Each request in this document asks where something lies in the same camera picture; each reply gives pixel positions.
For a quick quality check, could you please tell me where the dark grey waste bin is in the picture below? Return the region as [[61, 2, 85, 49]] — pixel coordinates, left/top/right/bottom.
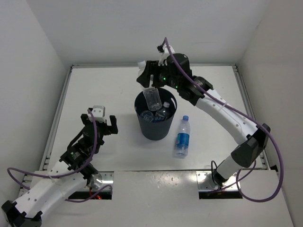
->
[[134, 88, 177, 140]]

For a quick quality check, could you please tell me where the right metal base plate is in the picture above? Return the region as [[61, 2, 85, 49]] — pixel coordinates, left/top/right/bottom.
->
[[196, 171, 238, 192]]

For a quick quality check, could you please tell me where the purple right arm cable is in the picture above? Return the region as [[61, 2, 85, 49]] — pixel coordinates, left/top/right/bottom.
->
[[163, 37, 284, 201]]

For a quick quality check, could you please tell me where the blue-cap blue-label water bottle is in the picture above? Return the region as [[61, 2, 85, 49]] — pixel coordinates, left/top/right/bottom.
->
[[174, 115, 190, 158]]

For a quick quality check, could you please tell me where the metal base plate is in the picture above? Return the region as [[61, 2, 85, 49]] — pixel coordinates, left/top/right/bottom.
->
[[89, 172, 114, 192], [196, 171, 238, 192]]

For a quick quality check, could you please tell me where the clear unlabelled plastic bottle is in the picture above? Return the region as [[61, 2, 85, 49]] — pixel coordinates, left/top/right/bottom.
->
[[143, 87, 162, 111]]

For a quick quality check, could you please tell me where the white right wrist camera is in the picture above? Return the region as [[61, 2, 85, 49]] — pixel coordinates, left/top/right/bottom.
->
[[157, 44, 175, 66]]

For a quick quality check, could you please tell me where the aluminium table edge rail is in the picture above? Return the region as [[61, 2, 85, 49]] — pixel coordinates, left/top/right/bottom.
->
[[232, 65, 269, 170]]

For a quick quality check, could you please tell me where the small blue-label plastic bottle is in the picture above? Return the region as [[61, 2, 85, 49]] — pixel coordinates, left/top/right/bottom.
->
[[140, 110, 154, 122]]

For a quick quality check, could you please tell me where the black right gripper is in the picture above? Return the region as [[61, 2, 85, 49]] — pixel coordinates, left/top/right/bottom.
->
[[137, 61, 179, 90]]

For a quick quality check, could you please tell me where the left aluminium frame rail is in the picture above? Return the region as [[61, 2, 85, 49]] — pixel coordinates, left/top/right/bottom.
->
[[7, 65, 74, 227]]

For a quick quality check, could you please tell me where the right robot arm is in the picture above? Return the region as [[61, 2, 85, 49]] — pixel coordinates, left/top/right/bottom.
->
[[137, 53, 270, 186]]

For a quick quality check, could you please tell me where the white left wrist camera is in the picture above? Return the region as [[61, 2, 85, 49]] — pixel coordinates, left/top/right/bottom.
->
[[87, 105, 106, 123]]

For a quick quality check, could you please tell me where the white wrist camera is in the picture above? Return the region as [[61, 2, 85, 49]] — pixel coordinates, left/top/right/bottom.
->
[[157, 44, 175, 66], [87, 105, 106, 123]]

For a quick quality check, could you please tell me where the dark-label bottle in bin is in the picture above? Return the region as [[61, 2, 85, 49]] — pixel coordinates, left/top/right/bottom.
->
[[153, 102, 170, 122]]

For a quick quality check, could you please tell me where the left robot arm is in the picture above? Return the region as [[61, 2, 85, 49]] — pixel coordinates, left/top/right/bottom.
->
[[1, 113, 118, 227]]

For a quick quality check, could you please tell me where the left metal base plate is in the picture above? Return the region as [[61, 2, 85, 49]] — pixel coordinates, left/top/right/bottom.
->
[[89, 172, 114, 192]]

